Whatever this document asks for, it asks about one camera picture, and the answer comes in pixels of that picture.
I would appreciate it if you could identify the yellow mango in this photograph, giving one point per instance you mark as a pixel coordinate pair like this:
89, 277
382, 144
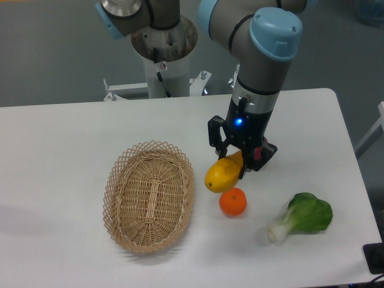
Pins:
223, 175

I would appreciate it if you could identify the black device at table edge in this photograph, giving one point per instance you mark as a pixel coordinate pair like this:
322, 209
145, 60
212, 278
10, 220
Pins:
374, 257

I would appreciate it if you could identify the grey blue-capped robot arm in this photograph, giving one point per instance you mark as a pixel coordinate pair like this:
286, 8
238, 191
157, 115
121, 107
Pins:
263, 36

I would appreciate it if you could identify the green bok choy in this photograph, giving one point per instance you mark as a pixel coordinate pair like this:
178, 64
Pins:
305, 213

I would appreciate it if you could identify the white frame at right edge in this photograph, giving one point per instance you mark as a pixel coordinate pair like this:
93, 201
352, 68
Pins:
373, 134

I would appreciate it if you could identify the orange tangerine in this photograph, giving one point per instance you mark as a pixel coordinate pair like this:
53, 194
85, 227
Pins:
233, 202

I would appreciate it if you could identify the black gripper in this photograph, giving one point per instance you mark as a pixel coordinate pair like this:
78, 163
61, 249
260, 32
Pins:
245, 131

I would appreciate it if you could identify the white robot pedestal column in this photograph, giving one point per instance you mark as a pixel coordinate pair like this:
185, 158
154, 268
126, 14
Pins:
166, 58

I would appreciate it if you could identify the woven wicker basket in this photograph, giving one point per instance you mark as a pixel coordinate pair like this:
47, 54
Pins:
149, 197

